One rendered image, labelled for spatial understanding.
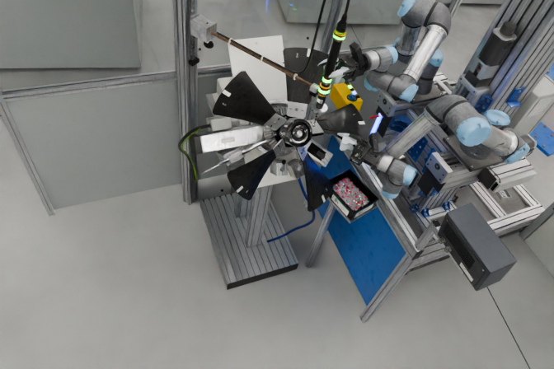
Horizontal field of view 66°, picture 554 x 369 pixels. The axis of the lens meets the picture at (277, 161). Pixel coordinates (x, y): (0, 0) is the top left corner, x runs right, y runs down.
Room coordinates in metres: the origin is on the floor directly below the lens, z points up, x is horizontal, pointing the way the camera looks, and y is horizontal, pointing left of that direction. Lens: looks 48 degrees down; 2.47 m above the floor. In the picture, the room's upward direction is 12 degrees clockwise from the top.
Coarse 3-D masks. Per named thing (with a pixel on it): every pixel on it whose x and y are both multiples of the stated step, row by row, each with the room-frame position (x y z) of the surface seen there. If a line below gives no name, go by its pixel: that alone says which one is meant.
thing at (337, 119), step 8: (352, 104) 1.58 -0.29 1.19; (336, 112) 1.51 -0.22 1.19; (344, 112) 1.52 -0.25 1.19; (352, 112) 1.53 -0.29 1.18; (320, 120) 1.42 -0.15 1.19; (328, 120) 1.44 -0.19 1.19; (336, 120) 1.45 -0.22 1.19; (344, 120) 1.46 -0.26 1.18; (352, 120) 1.48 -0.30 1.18; (360, 120) 1.50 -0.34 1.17; (328, 128) 1.38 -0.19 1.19; (336, 128) 1.39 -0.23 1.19; (344, 128) 1.41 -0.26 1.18; (352, 128) 1.43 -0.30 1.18; (360, 128) 1.45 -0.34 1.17; (336, 136) 1.36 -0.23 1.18; (360, 136) 1.41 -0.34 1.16; (368, 136) 1.43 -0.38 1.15
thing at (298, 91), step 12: (288, 48) 1.57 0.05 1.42; (300, 48) 1.56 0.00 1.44; (288, 60) 1.54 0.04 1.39; (300, 60) 1.53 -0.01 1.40; (312, 60) 1.53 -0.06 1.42; (312, 72) 1.49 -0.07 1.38; (288, 84) 1.47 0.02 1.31; (300, 84) 1.46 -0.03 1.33; (288, 96) 1.44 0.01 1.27; (300, 96) 1.42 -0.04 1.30
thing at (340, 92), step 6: (336, 84) 1.86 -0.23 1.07; (342, 84) 1.87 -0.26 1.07; (336, 90) 1.82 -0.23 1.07; (342, 90) 1.82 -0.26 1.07; (348, 90) 1.83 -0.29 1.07; (354, 90) 1.84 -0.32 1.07; (330, 96) 1.85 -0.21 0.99; (336, 96) 1.80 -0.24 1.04; (342, 96) 1.77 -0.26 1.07; (336, 102) 1.79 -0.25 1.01; (342, 102) 1.75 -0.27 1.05; (348, 102) 1.73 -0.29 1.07; (354, 102) 1.75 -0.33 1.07; (360, 102) 1.76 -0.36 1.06
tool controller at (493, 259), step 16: (464, 208) 1.05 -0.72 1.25; (448, 224) 1.00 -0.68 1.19; (464, 224) 0.98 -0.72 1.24; (480, 224) 0.99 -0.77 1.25; (448, 240) 0.98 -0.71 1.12; (464, 240) 0.93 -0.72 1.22; (480, 240) 0.92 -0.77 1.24; (496, 240) 0.93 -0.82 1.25; (464, 256) 0.90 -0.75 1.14; (480, 256) 0.86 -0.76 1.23; (496, 256) 0.87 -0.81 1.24; (512, 256) 0.87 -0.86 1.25; (464, 272) 0.89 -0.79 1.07; (480, 272) 0.83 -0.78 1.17; (496, 272) 0.82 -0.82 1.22; (480, 288) 0.83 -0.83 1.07
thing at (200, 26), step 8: (192, 16) 1.64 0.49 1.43; (200, 16) 1.67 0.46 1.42; (192, 24) 1.62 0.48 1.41; (200, 24) 1.61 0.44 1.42; (208, 24) 1.62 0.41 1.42; (216, 24) 1.65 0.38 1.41; (192, 32) 1.62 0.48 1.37; (200, 32) 1.60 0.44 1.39; (208, 32) 1.60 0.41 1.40; (208, 40) 1.60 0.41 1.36
